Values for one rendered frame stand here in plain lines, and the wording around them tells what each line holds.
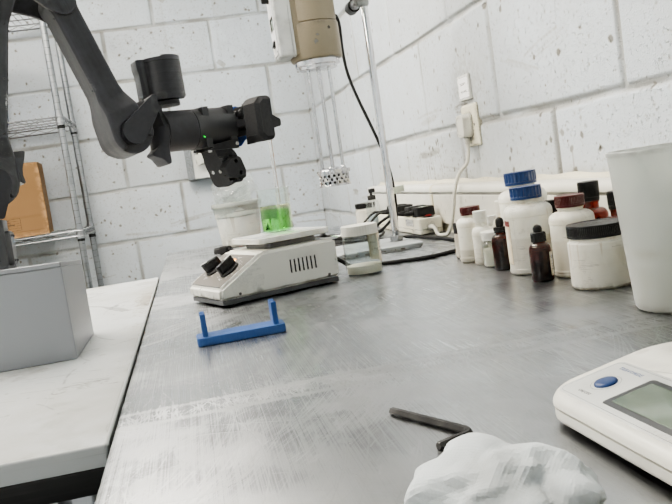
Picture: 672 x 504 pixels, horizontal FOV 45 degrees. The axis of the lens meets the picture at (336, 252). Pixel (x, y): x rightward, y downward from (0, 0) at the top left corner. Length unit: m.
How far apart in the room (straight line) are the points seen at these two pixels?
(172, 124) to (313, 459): 0.72
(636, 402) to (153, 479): 0.29
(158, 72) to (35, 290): 0.35
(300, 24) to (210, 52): 2.08
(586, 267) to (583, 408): 0.46
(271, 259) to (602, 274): 0.50
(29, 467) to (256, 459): 0.19
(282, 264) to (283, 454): 0.71
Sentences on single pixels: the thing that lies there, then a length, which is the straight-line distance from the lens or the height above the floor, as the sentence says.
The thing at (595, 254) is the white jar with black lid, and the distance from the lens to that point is 0.93.
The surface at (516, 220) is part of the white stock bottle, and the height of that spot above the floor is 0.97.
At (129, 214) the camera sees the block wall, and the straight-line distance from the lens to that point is 3.66.
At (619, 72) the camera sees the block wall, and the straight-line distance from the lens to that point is 1.20.
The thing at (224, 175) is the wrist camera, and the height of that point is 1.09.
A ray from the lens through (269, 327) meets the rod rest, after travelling 0.93.
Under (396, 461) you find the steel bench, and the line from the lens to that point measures 0.49.
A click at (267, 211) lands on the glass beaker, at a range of 1.25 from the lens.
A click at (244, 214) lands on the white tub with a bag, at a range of 2.29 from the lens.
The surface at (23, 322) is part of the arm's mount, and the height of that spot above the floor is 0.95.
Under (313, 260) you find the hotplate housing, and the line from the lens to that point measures 1.24.
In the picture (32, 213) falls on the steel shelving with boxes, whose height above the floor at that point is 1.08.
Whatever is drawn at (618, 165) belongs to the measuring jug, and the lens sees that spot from 0.79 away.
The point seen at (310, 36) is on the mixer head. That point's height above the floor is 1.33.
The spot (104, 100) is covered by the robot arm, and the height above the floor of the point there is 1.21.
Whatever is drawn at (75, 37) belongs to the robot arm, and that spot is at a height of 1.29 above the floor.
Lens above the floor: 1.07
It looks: 6 degrees down
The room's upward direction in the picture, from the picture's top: 8 degrees counter-clockwise
